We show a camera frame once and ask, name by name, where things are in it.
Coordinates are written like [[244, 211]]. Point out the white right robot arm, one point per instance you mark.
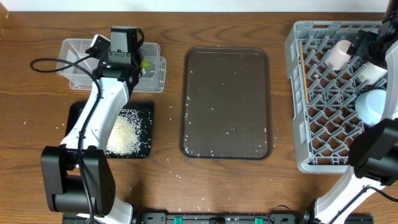
[[373, 154]]

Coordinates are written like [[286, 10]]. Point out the light blue bowl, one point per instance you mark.
[[370, 106]]

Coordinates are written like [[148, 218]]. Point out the black plastic tray bin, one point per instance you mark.
[[102, 121]]

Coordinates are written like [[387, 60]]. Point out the grey dishwasher rack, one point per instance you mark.
[[324, 128]]

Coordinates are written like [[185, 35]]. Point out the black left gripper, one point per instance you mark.
[[137, 66]]

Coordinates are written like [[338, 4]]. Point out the clear plastic bin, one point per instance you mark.
[[151, 81]]

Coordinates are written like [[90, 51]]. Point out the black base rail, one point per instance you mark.
[[161, 218]]

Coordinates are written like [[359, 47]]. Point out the pile of white rice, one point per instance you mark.
[[131, 135]]

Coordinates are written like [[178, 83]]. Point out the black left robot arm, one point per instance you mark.
[[77, 176]]

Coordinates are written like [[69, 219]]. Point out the pink cup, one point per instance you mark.
[[338, 57]]

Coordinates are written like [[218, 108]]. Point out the green yellow wrapper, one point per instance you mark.
[[145, 64]]

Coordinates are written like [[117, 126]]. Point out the cream white cup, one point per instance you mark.
[[371, 73]]

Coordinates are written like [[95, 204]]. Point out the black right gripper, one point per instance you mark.
[[362, 46]]

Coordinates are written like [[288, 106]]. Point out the brown serving tray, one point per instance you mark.
[[226, 104]]

